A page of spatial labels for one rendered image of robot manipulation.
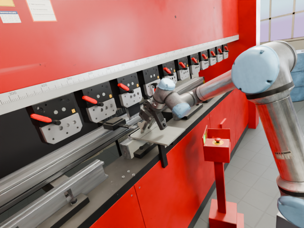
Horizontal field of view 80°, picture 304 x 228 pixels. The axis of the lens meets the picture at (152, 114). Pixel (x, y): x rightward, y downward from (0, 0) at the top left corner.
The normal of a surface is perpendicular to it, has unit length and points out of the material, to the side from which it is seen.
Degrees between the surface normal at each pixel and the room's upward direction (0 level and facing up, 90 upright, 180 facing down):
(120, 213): 90
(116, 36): 90
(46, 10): 90
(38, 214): 90
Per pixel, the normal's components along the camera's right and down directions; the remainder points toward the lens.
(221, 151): -0.40, 0.38
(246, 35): -0.61, 0.37
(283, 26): -0.77, 0.35
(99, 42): 0.77, 0.07
